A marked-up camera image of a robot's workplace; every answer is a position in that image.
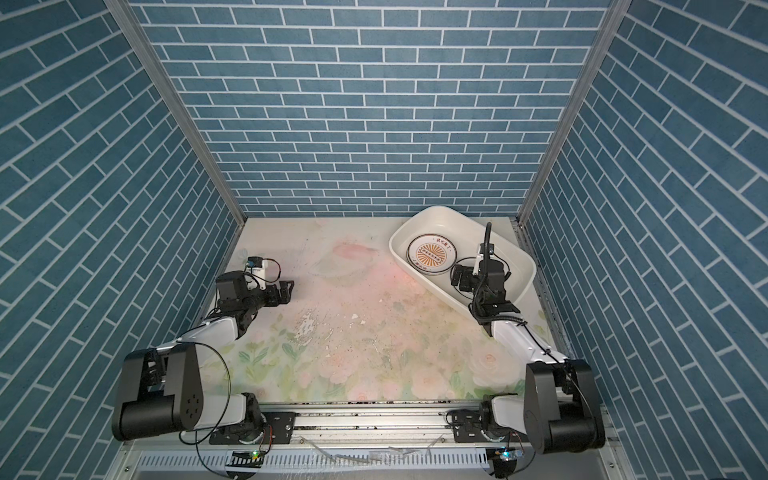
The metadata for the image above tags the orange sunburst plate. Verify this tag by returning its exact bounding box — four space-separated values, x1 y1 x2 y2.
406 234 458 275

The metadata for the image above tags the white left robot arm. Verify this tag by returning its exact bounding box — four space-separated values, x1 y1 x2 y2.
111 272 295 444

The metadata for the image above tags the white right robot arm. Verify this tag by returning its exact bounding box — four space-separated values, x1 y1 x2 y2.
450 258 606 454

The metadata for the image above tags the white plastic bin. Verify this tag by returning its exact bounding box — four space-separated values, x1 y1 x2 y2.
389 206 536 316

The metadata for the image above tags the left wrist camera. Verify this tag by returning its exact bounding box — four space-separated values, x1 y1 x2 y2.
215 256 282 302

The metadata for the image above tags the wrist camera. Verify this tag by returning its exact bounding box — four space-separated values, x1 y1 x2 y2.
473 222 492 278
215 256 282 302

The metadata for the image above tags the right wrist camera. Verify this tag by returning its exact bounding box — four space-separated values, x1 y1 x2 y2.
473 222 492 278

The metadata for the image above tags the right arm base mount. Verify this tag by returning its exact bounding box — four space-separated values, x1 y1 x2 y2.
445 401 528 444

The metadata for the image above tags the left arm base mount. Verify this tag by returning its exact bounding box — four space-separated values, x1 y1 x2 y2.
208 393 296 447

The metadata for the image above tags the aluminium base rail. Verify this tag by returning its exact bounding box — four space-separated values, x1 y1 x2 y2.
107 401 627 479

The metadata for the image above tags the aluminium corner post left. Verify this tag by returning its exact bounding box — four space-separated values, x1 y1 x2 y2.
104 0 247 228

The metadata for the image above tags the aluminium corner post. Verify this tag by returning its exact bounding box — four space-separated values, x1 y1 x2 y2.
517 0 631 226
104 0 247 228

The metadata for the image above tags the aluminium corner post right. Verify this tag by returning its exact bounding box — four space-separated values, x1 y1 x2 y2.
517 0 631 226

